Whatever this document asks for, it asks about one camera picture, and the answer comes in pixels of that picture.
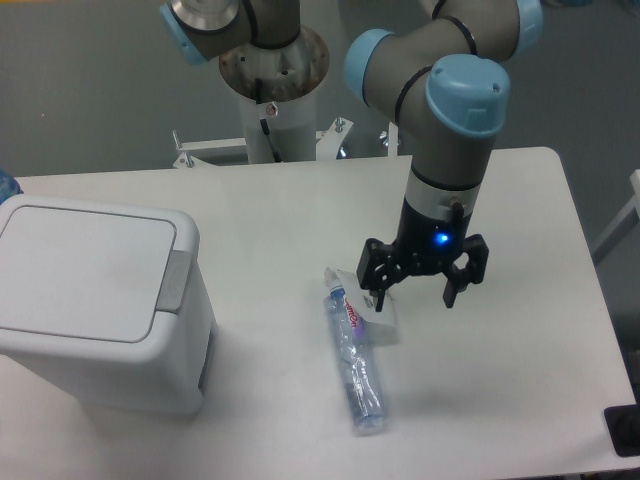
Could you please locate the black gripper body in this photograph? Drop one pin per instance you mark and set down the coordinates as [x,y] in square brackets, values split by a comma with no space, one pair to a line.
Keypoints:
[429,246]

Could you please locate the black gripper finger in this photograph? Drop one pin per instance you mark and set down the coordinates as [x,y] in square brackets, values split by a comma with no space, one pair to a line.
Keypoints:
[380,267]
[473,272]

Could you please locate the white plastic trash can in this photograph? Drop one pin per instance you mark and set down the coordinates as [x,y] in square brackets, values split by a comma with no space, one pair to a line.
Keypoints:
[106,301]

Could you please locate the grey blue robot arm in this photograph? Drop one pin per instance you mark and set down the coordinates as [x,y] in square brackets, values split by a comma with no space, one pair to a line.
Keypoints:
[443,84]

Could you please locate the white tissue packet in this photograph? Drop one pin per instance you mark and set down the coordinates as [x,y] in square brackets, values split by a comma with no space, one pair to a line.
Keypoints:
[381,327]

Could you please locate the clear plastic water bottle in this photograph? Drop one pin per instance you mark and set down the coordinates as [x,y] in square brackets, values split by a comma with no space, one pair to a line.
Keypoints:
[354,359]

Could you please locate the black table clamp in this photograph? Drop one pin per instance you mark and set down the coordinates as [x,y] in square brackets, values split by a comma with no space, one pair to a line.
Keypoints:
[623,426]

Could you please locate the blue patterned object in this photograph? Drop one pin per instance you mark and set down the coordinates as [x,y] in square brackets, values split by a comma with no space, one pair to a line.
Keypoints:
[9,186]

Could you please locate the white pedestal base frame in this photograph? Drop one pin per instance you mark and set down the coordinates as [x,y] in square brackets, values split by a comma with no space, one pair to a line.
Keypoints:
[329,145]

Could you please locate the white frame at right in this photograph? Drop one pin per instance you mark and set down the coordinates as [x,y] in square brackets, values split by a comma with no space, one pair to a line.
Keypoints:
[620,226]

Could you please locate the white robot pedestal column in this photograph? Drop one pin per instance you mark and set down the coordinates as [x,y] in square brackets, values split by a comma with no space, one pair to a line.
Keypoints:
[276,91]

